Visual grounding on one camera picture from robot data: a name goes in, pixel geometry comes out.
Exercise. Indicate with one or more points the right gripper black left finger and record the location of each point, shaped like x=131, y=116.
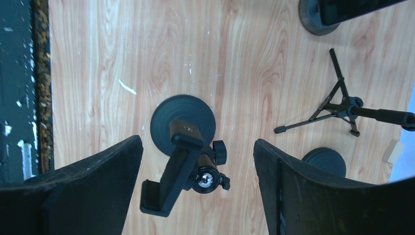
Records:
x=88, y=197

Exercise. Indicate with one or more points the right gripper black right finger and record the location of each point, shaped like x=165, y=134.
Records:
x=301, y=199

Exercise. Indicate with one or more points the black phone stand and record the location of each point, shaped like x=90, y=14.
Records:
x=183, y=127
x=326, y=159

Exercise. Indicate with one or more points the black smartphone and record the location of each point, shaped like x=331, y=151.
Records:
x=337, y=11

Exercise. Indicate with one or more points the grey round stand base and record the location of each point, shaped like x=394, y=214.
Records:
x=310, y=18

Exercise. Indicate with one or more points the wooden rectangular block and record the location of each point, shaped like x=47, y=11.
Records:
x=393, y=151

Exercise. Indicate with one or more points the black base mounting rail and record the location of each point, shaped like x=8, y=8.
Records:
x=26, y=122

